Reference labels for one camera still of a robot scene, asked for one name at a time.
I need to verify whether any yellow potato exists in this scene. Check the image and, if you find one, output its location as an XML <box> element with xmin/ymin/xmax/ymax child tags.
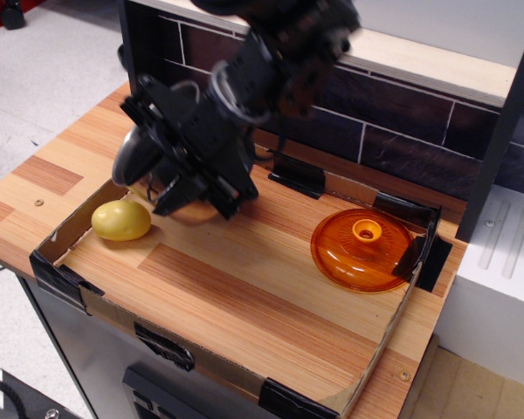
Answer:
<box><xmin>91</xmin><ymin>200</ymin><xmax>152</xmax><ymax>242</ymax></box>

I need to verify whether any white drainboard sink unit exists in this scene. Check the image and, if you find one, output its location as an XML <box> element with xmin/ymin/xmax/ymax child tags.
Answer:
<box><xmin>435</xmin><ymin>186</ymin><xmax>524</xmax><ymax>385</ymax></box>

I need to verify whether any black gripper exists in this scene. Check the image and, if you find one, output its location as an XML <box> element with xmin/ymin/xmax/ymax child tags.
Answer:
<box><xmin>121</xmin><ymin>75</ymin><xmax>259</xmax><ymax>219</ymax></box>

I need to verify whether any black caster wheel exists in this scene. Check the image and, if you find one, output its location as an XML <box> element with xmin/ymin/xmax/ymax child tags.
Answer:
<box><xmin>0</xmin><ymin>0</ymin><xmax>25</xmax><ymax>31</ymax></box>

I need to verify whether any stainless steel metal pot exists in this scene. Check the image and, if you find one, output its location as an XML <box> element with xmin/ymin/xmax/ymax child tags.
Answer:
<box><xmin>112</xmin><ymin>126</ymin><xmax>218</xmax><ymax>225</ymax></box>

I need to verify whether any black oven control panel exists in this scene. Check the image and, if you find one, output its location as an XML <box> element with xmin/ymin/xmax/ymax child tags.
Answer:
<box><xmin>122</xmin><ymin>364</ymin><xmax>208</xmax><ymax>418</ymax></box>

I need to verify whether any cardboard fence with black tape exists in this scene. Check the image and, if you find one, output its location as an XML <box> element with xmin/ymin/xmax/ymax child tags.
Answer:
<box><xmin>30</xmin><ymin>166</ymin><xmax>454</xmax><ymax>418</ymax></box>

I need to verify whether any orange transparent pot lid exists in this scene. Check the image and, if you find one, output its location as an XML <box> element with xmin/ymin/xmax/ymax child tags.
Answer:
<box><xmin>311</xmin><ymin>209</ymin><xmax>419</xmax><ymax>293</ymax></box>

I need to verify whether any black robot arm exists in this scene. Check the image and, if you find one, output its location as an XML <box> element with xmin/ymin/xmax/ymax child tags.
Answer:
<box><xmin>112</xmin><ymin>1</ymin><xmax>360</xmax><ymax>217</ymax></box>

